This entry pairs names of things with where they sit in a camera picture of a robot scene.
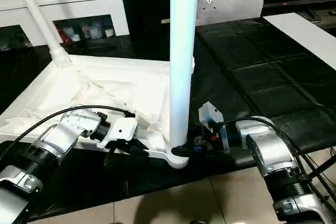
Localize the white plastic table top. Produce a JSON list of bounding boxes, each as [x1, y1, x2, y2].
[[0, 53, 197, 170]]

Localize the white plastic table leg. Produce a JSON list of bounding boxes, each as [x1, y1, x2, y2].
[[9, 0, 74, 69], [167, 0, 200, 157]]

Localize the black work mat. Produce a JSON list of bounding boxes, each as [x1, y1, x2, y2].
[[0, 15, 336, 221]]

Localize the black furniture with yellow label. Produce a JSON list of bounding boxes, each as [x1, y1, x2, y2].
[[119, 0, 203, 62]]

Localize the white flat board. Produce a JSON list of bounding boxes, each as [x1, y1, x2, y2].
[[262, 13, 336, 70]]

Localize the grey cushion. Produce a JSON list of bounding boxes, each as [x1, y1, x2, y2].
[[195, 0, 265, 27]]

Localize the white glass-door cabinet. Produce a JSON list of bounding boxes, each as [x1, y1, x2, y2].
[[0, 0, 131, 48]]

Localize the black bar with red light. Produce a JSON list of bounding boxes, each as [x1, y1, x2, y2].
[[261, 0, 336, 10]]

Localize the black ribbed dangling strap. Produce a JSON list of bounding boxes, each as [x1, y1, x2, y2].
[[103, 147, 116, 166]]

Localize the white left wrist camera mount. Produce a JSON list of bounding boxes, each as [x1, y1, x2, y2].
[[96, 117, 139, 150]]

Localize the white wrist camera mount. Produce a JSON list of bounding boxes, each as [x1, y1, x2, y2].
[[96, 117, 139, 150], [197, 101, 231, 154]]

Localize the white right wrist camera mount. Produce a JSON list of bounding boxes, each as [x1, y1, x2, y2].
[[197, 101, 231, 154]]

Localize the black metal table frame leg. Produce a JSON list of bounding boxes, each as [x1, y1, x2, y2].
[[301, 155, 336, 183]]

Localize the tangled thin floor wires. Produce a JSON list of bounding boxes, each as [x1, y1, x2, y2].
[[307, 147, 336, 204]]

